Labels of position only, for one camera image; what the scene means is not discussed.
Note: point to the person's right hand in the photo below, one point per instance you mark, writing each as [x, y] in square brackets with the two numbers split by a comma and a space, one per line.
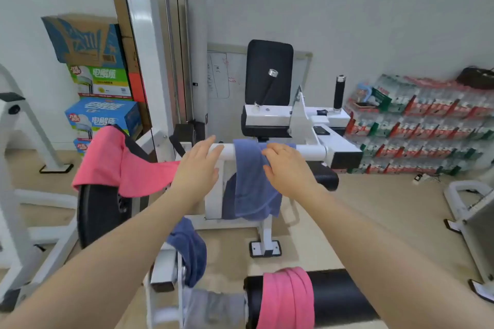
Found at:
[289, 174]

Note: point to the person's left hand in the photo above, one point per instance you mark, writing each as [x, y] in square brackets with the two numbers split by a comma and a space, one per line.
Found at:
[197, 174]

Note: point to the blue towel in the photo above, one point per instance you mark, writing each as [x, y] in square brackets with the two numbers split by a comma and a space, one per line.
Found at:
[191, 251]
[251, 190]

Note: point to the pink towel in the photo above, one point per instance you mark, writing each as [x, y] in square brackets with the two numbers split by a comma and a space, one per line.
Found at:
[104, 159]
[285, 298]

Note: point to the brown wicker basket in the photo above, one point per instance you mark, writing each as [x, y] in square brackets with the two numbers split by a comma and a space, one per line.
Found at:
[474, 78]

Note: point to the person's left forearm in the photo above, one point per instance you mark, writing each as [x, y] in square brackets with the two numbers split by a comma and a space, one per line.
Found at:
[108, 263]

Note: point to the person's right forearm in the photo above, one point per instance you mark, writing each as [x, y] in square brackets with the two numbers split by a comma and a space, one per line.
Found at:
[386, 263]

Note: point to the black seat pad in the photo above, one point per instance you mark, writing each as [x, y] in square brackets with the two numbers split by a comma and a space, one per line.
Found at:
[326, 176]

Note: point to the black cushion under white plate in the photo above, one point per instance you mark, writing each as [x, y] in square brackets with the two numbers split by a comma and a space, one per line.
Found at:
[266, 130]

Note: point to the white leg extension machine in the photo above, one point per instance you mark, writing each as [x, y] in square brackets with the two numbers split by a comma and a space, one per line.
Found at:
[332, 145]

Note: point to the black backrest pad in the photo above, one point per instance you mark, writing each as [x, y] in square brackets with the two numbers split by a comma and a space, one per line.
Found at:
[258, 70]

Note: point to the black weight plate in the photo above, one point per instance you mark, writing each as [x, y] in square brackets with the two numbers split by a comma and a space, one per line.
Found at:
[96, 217]

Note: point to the small blue box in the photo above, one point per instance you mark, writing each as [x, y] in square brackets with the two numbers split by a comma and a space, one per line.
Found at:
[81, 146]

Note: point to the white power strip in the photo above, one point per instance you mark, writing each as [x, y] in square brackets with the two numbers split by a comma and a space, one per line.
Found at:
[418, 179]

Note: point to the black roller pad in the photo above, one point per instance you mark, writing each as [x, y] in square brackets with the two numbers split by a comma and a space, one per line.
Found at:
[339, 294]

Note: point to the green and white box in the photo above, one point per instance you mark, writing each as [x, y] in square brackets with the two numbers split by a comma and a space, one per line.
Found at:
[104, 78]

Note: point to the grey towel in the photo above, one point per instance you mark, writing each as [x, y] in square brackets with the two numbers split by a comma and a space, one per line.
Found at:
[212, 309]

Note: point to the stack of bottled water packs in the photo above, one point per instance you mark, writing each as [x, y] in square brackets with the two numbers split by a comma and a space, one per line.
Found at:
[424, 128]

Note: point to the brown and blue cardboard box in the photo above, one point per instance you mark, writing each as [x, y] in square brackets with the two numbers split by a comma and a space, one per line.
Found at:
[85, 43]

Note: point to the white stepped gym frame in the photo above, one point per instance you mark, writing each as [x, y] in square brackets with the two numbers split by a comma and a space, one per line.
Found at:
[9, 205]

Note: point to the white gym frame grey panel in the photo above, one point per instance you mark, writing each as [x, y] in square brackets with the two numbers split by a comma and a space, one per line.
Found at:
[478, 224]

